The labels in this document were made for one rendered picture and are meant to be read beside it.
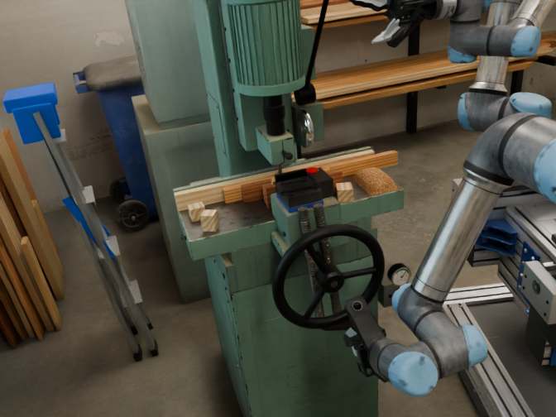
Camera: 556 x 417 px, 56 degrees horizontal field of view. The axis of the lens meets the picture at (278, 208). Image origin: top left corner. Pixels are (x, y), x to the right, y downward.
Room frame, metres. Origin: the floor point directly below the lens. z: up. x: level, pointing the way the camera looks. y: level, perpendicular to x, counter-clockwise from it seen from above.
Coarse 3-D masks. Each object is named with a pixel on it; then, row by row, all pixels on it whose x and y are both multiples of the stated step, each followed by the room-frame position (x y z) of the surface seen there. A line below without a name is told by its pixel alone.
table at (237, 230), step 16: (400, 192) 1.27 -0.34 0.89; (208, 208) 1.28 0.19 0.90; (224, 208) 1.27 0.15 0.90; (240, 208) 1.26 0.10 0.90; (256, 208) 1.25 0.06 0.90; (352, 208) 1.23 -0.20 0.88; (368, 208) 1.24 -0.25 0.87; (384, 208) 1.26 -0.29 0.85; (400, 208) 1.27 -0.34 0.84; (192, 224) 1.20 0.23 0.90; (224, 224) 1.18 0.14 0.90; (240, 224) 1.17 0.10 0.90; (256, 224) 1.16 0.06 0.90; (272, 224) 1.17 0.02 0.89; (192, 240) 1.12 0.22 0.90; (208, 240) 1.13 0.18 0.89; (224, 240) 1.14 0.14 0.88; (240, 240) 1.15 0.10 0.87; (256, 240) 1.16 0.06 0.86; (272, 240) 1.16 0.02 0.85; (336, 240) 1.12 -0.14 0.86; (192, 256) 1.12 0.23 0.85; (208, 256) 1.13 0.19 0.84
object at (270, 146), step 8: (256, 128) 1.42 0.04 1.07; (264, 128) 1.40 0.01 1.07; (256, 136) 1.42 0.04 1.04; (264, 136) 1.35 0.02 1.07; (272, 136) 1.34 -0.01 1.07; (280, 136) 1.33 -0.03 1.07; (288, 136) 1.32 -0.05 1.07; (264, 144) 1.35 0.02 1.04; (272, 144) 1.30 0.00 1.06; (280, 144) 1.30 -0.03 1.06; (288, 144) 1.31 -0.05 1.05; (264, 152) 1.36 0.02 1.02; (272, 152) 1.30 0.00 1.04; (280, 152) 1.30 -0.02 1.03; (272, 160) 1.30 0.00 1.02; (280, 160) 1.30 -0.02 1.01; (288, 160) 1.31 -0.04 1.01
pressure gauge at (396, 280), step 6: (396, 264) 1.22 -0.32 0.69; (402, 264) 1.22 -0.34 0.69; (390, 270) 1.21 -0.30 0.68; (396, 270) 1.20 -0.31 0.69; (402, 270) 1.20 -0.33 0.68; (408, 270) 1.21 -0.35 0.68; (390, 276) 1.20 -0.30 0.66; (396, 276) 1.20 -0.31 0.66; (408, 276) 1.21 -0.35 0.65; (396, 282) 1.20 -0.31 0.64; (402, 282) 1.20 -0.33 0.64
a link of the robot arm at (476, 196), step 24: (504, 120) 0.86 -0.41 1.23; (480, 144) 0.88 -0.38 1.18; (480, 168) 0.86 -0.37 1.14; (456, 192) 0.89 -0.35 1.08; (480, 192) 0.85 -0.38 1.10; (456, 216) 0.86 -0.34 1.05; (480, 216) 0.84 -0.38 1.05; (432, 240) 0.88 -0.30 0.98; (456, 240) 0.84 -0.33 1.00; (432, 264) 0.85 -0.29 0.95; (456, 264) 0.83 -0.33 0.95; (408, 288) 0.89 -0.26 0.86; (432, 288) 0.83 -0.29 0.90; (408, 312) 0.83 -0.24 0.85; (432, 312) 0.80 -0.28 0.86
